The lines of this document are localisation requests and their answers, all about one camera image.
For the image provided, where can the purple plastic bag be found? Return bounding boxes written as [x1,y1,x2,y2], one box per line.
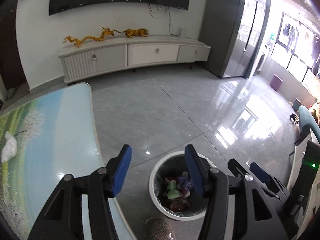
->
[177,171,193,191]

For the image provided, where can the clear white plastic bag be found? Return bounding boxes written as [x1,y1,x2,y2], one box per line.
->
[1,131,17,163]

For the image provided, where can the red biscuit snack bag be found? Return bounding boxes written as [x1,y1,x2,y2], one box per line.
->
[170,197,191,212]

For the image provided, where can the light green plastic bag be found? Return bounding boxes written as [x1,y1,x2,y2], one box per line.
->
[165,180,183,200]

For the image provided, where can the white round trash bin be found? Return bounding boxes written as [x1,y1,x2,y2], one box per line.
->
[148,151,208,221]

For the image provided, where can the purple stool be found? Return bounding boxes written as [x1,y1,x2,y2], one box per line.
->
[270,74,283,92]

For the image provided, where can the white washing machine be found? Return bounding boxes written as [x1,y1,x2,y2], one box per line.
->
[254,43,272,75]

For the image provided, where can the grey slippers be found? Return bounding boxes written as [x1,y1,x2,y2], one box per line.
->
[5,87,17,101]

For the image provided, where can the dark brown entrance door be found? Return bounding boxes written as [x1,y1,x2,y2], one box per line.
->
[1,0,27,90]

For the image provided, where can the grey tall cabinet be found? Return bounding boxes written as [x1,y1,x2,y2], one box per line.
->
[199,0,266,79]

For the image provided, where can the white TV cabinet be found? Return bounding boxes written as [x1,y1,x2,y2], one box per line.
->
[58,36,211,83]

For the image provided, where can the golden tiger figurine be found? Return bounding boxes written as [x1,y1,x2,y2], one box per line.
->
[123,28,149,38]

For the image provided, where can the golden dragon figurine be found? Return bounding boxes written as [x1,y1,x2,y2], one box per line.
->
[63,27,114,48]

